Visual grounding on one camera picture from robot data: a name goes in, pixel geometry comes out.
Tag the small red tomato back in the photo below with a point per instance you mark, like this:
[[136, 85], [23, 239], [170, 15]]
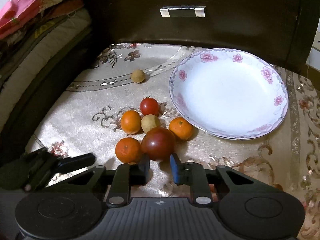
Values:
[[149, 106]]

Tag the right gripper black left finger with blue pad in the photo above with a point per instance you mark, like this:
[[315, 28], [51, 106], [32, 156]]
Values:
[[123, 178]]

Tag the white floral porcelain plate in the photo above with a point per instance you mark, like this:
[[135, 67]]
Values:
[[229, 93]]

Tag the pink floral bedding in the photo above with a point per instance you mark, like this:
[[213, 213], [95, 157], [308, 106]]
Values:
[[16, 13]]

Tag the tan longan in cluster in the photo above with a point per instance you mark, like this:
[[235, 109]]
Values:
[[149, 122]]

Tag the grey folded mattress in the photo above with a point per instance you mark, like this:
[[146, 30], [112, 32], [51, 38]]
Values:
[[24, 69]]

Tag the floral beige tablecloth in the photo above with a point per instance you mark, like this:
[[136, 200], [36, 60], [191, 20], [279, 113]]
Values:
[[86, 118]]

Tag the white wall socket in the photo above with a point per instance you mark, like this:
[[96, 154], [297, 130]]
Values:
[[314, 56]]

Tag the orange tangerine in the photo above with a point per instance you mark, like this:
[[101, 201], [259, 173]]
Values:
[[130, 122], [128, 150], [181, 128]]

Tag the tan longan apart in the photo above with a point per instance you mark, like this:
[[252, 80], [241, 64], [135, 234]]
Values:
[[138, 76]]

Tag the silver black drawer handle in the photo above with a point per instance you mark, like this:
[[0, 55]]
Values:
[[183, 11]]

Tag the large dark red tomato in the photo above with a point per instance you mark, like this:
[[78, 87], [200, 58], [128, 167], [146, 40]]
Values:
[[158, 144]]

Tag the dark wooden cabinet drawer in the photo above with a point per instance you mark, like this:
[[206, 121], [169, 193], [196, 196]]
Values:
[[280, 32]]

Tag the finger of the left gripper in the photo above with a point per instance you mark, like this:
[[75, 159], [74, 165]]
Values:
[[71, 164]]

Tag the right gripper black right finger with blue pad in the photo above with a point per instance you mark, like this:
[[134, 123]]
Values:
[[193, 175]]

